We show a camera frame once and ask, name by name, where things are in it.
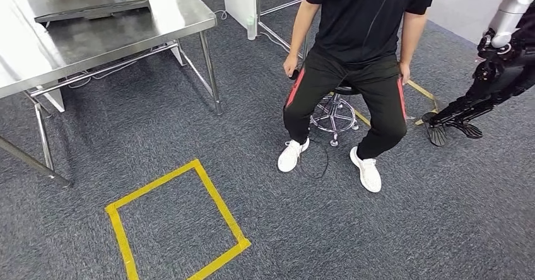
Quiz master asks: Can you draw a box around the stainless steel workbench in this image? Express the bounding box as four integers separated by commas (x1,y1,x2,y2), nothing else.
0,0,225,189

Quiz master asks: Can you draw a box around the person's right hand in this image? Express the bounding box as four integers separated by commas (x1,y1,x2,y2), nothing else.
283,54,300,78

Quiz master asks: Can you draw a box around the person's hand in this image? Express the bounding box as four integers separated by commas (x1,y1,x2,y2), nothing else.
398,62,412,86
283,54,300,78

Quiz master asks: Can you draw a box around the chrome stool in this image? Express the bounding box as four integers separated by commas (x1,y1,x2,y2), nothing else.
310,83,360,148

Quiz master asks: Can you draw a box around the yellow floor tape square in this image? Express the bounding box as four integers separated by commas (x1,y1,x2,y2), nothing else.
104,159,252,280

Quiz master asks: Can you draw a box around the stainless steel table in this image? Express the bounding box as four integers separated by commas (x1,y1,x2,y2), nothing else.
255,0,310,59

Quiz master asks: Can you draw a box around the person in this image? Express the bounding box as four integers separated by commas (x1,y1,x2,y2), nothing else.
277,0,440,194

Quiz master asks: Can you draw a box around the person's left hand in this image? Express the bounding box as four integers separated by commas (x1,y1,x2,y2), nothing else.
398,62,412,86

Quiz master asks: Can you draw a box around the yellow floor tape line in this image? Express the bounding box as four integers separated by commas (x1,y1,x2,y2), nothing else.
353,79,440,129

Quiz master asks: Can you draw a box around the black floor cable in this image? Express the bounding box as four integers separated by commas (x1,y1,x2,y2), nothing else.
298,137,330,180

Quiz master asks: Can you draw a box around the white floor cable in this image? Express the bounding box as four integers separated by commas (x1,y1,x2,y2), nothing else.
215,9,293,54

